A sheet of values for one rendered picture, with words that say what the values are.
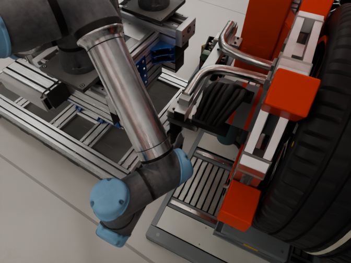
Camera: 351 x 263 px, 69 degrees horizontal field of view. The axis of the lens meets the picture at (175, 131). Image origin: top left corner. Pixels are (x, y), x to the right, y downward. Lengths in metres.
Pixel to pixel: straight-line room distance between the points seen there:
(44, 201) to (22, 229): 0.18
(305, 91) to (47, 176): 1.58
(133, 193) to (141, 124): 0.14
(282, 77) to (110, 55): 0.31
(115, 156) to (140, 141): 0.97
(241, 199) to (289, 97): 0.27
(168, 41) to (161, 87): 0.51
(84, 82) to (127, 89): 0.50
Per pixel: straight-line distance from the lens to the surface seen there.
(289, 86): 0.49
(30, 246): 1.68
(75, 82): 1.00
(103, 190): 0.52
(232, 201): 0.63
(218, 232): 1.36
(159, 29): 1.33
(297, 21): 0.72
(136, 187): 0.53
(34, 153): 1.94
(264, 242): 1.33
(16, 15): 0.51
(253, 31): 1.25
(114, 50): 0.51
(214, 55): 0.79
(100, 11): 0.52
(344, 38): 0.60
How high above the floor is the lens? 1.47
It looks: 55 degrees down
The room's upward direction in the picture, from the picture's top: straight up
